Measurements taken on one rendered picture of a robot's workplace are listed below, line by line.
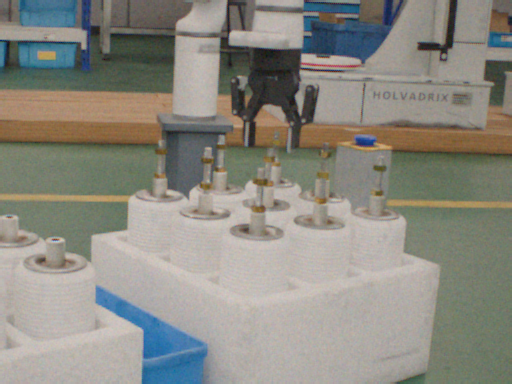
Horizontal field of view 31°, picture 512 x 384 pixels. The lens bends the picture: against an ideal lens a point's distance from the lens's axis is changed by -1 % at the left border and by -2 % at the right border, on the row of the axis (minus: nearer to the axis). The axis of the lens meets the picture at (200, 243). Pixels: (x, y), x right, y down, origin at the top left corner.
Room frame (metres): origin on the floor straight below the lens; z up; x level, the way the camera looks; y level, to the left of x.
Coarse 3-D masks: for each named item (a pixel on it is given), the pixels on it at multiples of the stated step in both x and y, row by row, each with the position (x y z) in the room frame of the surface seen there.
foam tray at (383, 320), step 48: (96, 240) 1.41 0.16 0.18; (144, 288) 1.30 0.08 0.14; (192, 288) 1.21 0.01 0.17; (288, 288) 1.24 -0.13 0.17; (336, 288) 1.22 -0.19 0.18; (384, 288) 1.27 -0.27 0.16; (432, 288) 1.34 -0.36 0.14; (240, 336) 1.12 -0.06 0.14; (288, 336) 1.16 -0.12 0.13; (336, 336) 1.22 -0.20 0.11; (384, 336) 1.28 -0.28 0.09
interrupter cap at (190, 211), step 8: (184, 208) 1.33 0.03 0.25; (192, 208) 1.33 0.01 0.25; (216, 208) 1.34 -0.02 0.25; (224, 208) 1.34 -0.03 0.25; (184, 216) 1.29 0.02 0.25; (192, 216) 1.28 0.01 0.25; (200, 216) 1.28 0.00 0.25; (208, 216) 1.29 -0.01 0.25; (216, 216) 1.29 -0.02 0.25; (224, 216) 1.29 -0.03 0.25
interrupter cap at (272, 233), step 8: (240, 224) 1.25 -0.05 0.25; (248, 224) 1.25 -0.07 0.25; (232, 232) 1.21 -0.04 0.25; (240, 232) 1.21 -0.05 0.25; (248, 232) 1.22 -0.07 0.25; (272, 232) 1.22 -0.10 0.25; (280, 232) 1.22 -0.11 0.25; (256, 240) 1.18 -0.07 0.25; (264, 240) 1.19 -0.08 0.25; (272, 240) 1.19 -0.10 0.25
